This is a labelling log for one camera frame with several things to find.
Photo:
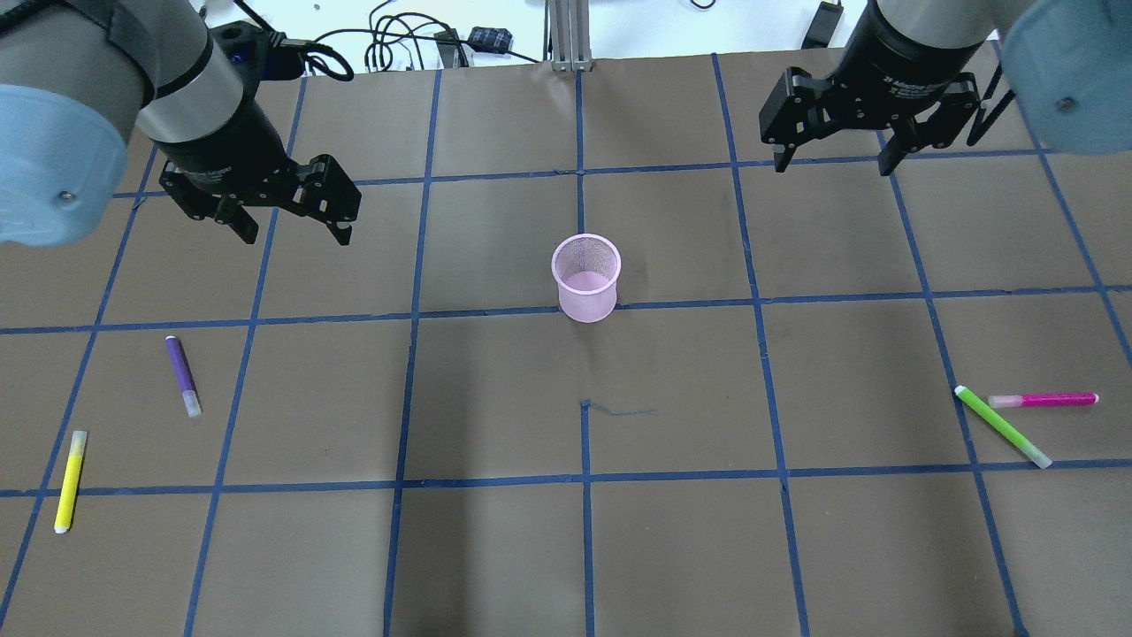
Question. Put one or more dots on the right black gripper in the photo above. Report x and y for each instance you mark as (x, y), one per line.
(898, 55)

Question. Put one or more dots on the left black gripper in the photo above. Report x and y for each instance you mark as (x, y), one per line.
(232, 144)

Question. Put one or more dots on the purple marker pen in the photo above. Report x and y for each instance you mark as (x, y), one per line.
(183, 375)

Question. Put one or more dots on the pink marker pen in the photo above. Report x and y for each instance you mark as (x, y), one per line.
(1042, 400)

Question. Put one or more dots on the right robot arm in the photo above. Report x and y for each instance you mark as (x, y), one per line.
(1065, 63)

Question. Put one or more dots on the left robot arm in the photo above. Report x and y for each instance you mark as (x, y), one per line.
(79, 77)

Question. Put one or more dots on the pink mesh cup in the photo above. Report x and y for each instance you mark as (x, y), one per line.
(586, 269)

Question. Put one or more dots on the black power adapter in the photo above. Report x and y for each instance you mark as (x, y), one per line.
(823, 26)

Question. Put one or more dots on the yellow marker pen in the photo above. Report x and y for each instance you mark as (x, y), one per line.
(70, 487)

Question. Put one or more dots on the green marker pen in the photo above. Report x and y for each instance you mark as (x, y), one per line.
(1008, 432)

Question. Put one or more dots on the aluminium frame post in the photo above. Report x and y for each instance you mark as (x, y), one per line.
(568, 47)

